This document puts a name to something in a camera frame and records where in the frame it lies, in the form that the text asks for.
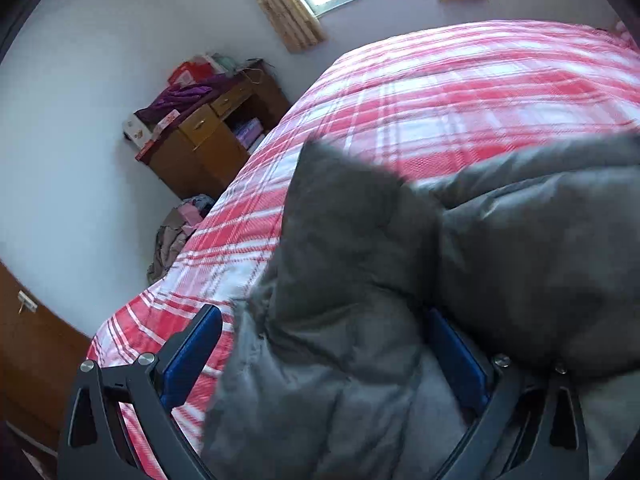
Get grey puffer jacket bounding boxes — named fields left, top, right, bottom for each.
left=201, top=132, right=639, bottom=479

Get flat red box on desk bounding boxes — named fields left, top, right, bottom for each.
left=136, top=110, right=180, bottom=160

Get red plaid bed sheet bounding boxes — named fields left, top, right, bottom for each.
left=87, top=21, right=639, bottom=479

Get white carton on desk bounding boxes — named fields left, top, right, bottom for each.
left=122, top=114, right=152, bottom=151

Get clothes pile on floor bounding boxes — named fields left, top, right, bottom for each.
left=146, top=194, right=215, bottom=285

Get stacked boxes under desk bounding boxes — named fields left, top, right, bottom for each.
left=234, top=118, right=266, bottom=154

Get wooden desk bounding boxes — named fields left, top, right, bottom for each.
left=136, top=58, right=291, bottom=198

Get purple garment on desk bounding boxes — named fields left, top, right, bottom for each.
left=134, top=75, right=235, bottom=125

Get left beige curtain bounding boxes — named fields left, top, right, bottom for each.
left=256, top=0, right=326, bottom=53

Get brown wooden door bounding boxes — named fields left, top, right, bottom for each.
left=1, top=268, right=89, bottom=451

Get pink folded quilt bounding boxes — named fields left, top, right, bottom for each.
left=612, top=20, right=640, bottom=52

